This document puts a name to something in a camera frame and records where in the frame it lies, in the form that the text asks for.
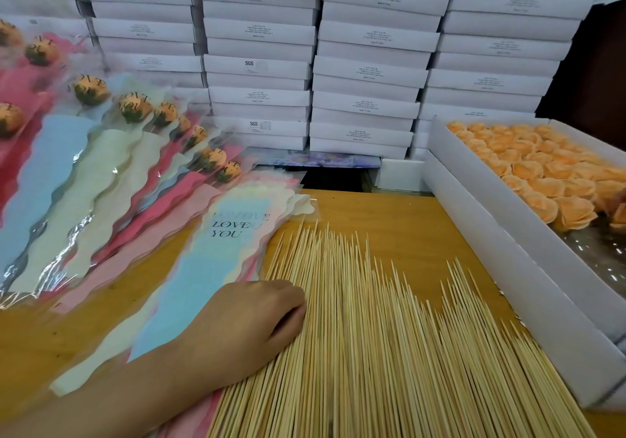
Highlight person's left hand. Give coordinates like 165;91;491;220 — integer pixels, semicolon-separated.
177;279;308;389

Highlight person's left forearm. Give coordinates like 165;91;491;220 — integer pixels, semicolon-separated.
0;308;218;438

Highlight stack of pastel wrapping sleeves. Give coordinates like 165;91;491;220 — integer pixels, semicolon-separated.
49;171;314;438

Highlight pile of bamboo skewers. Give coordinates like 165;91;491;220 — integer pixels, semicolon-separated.
208;219;598;438

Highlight purple floral printed box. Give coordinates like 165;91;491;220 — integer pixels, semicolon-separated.
252;147;382;170

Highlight small white box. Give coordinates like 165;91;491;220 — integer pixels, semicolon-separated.
376;158;432;193

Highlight white cardboard box lid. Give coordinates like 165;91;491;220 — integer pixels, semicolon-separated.
422;150;626;410

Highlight row of wrapped single roses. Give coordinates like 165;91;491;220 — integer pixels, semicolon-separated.
0;18;260;313

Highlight stacks of white flat boxes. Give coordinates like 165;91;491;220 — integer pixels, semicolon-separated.
0;0;626;162

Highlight open white cardboard box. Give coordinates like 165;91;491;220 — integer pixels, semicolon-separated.
429;115;626;343

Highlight group of orange soap roses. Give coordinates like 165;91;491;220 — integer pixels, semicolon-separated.
446;121;626;234

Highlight clear plastic film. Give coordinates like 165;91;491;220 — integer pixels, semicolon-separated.
555;222;626;301

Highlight dark brown wooden furniture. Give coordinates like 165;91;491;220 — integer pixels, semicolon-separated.
535;0;626;123

